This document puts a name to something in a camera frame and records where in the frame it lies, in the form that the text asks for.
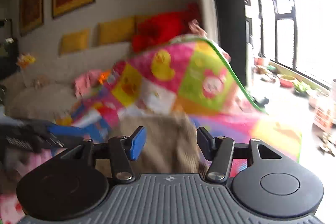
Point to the green plant in tray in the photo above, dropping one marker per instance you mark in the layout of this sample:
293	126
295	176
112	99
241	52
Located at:
301	88

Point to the red plastic basin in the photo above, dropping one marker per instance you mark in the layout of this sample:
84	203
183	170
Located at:
286	81

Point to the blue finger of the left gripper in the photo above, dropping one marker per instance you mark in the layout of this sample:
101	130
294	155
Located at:
95	131

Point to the orange printed cardboard box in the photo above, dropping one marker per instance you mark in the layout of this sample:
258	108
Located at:
324	114

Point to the brown dotted corduroy garment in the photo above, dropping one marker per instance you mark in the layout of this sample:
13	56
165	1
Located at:
171	144

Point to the pink cloth on sofa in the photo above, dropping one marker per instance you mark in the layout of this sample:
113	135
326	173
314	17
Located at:
85	82

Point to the dried peel pile on floor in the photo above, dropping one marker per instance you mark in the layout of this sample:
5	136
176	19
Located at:
328	144

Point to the yellow cushion left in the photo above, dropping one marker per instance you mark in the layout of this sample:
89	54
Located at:
74	42

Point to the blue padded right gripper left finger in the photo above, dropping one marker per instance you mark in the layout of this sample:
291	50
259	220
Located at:
137	141

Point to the red cushion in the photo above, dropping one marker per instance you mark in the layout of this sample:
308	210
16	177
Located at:
161	28

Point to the beige sofa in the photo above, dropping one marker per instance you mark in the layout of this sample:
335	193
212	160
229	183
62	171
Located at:
45	89

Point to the yellow cushion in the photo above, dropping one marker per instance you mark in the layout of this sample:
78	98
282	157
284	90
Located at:
74	42
116	31

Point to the colourful cartoon play mat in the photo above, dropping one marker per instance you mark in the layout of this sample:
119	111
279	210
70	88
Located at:
186	76

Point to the yellow cushion right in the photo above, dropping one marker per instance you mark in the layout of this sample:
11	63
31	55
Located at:
116	31

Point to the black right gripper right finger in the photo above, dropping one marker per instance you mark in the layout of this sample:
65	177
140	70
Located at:
207	143

